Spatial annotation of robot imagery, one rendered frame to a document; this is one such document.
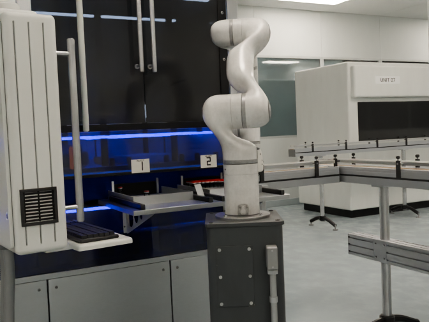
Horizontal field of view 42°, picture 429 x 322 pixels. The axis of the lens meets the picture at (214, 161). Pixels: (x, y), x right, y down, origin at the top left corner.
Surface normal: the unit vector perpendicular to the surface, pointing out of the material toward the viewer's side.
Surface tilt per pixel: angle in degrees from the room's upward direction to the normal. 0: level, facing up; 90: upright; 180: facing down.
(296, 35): 90
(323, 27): 90
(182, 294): 90
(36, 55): 90
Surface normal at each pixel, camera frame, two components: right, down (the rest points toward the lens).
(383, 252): -0.89, 0.06
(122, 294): 0.47, 0.03
